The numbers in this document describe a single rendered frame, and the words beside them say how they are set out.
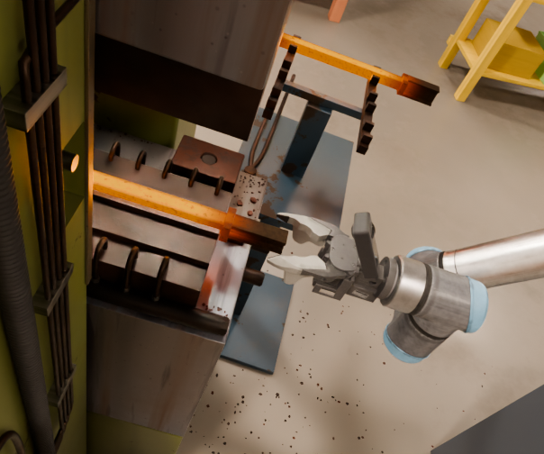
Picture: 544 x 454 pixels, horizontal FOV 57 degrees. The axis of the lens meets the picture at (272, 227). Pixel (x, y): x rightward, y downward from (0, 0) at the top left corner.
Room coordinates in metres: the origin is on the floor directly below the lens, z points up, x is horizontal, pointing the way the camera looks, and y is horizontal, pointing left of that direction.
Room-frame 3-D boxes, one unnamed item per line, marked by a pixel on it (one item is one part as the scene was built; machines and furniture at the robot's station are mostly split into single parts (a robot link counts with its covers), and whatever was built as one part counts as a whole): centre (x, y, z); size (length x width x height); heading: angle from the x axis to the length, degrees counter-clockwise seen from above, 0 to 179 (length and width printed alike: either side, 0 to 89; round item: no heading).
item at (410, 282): (0.58, -0.23, 0.98); 0.10 x 0.05 x 0.09; 8
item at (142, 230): (0.47, 0.28, 0.96); 0.42 x 0.20 x 0.09; 98
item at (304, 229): (0.59, -0.05, 0.98); 0.09 x 0.03 x 0.06; 75
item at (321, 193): (1.02, 0.01, 0.74); 0.40 x 0.30 x 0.02; 5
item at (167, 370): (0.53, 0.30, 0.69); 0.56 x 0.38 x 0.45; 98
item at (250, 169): (1.13, 0.12, 0.75); 0.60 x 0.04 x 0.01; 4
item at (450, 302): (0.59, -0.32, 0.98); 0.12 x 0.09 x 0.10; 98
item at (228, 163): (0.67, 0.15, 0.95); 0.12 x 0.09 x 0.07; 98
